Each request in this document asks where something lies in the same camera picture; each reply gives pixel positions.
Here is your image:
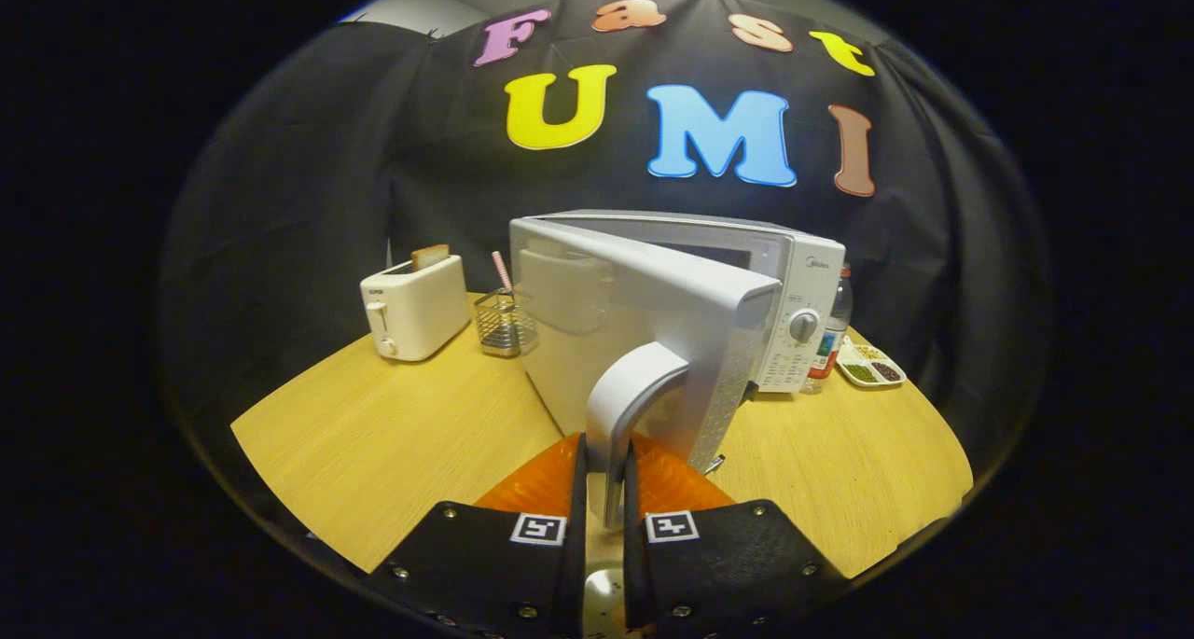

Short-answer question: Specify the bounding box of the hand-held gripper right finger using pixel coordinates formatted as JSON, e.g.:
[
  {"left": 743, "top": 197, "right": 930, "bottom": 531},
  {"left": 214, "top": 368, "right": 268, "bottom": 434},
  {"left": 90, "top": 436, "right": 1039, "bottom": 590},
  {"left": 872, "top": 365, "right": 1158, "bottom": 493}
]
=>
[{"left": 620, "top": 434, "right": 852, "bottom": 639}]

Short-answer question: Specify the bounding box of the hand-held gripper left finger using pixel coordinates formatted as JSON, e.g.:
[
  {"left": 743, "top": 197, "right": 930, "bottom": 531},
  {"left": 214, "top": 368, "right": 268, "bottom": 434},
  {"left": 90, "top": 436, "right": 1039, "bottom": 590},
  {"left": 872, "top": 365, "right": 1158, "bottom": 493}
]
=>
[{"left": 368, "top": 432, "right": 590, "bottom": 639}]

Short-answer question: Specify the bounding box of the white microwave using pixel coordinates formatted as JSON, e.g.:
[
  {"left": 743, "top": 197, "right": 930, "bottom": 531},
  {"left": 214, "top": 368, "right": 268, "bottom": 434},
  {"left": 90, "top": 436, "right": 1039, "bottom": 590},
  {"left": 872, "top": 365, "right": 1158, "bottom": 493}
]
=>
[{"left": 508, "top": 210, "right": 848, "bottom": 530}]

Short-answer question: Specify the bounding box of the white toaster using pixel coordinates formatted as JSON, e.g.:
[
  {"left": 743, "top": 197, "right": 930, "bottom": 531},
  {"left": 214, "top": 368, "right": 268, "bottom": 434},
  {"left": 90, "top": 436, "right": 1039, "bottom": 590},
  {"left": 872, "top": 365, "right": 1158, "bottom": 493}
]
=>
[{"left": 360, "top": 255, "right": 472, "bottom": 362}]

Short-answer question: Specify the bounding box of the white divided bean dish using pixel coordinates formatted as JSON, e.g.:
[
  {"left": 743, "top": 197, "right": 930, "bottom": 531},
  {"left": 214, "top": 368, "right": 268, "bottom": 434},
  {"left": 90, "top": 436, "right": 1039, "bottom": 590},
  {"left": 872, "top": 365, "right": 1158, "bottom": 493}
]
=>
[{"left": 836, "top": 337, "right": 908, "bottom": 389}]

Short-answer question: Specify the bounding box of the clear plastic water bottle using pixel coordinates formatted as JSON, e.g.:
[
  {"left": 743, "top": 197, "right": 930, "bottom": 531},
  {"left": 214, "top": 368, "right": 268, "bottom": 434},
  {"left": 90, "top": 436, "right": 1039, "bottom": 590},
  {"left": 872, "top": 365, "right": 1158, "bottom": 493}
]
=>
[{"left": 802, "top": 266, "right": 854, "bottom": 396}]

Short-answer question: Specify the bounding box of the wire mesh basket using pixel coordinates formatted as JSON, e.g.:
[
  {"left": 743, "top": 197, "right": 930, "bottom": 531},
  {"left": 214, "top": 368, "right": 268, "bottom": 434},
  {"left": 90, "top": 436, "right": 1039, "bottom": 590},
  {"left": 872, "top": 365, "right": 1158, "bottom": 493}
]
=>
[{"left": 474, "top": 289, "right": 537, "bottom": 358}]

